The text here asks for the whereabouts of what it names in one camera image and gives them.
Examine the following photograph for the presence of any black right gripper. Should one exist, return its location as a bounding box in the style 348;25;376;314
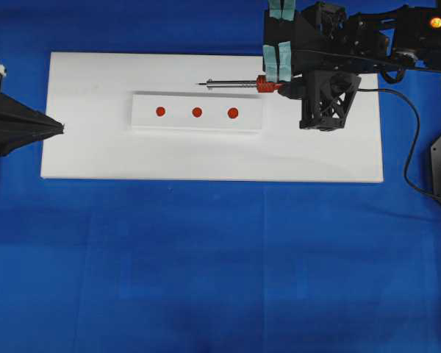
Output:
262;0;388;83

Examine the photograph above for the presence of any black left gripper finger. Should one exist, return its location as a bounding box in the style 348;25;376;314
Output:
0;93;64;157

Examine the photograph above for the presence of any red handled soldering iron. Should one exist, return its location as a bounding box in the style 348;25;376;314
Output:
197;75;282;93

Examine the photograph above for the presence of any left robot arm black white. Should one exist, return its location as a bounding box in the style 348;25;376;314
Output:
0;64;64;157

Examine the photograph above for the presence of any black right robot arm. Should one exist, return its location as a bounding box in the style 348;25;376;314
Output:
263;1;441;83

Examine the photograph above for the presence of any right red dot mark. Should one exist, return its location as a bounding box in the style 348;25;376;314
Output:
227;107;239;119

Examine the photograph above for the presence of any red dot mark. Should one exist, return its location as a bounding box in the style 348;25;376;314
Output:
156;107;165;117
192;107;203;118
227;107;239;119

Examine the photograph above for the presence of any middle red dot mark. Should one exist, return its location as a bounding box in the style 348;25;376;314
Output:
192;107;203;118

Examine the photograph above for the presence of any left red dot mark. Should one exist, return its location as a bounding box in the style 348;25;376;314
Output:
156;107;165;117

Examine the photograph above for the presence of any white foam board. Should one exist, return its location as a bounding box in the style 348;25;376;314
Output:
41;52;384;182

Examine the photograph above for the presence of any blue table cloth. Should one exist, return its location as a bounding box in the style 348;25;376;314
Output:
0;0;441;353

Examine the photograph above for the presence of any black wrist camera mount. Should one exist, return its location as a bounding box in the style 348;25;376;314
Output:
278;71;361;132

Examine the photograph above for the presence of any black soldering iron cable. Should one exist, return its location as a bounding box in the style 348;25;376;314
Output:
358;87;441;205

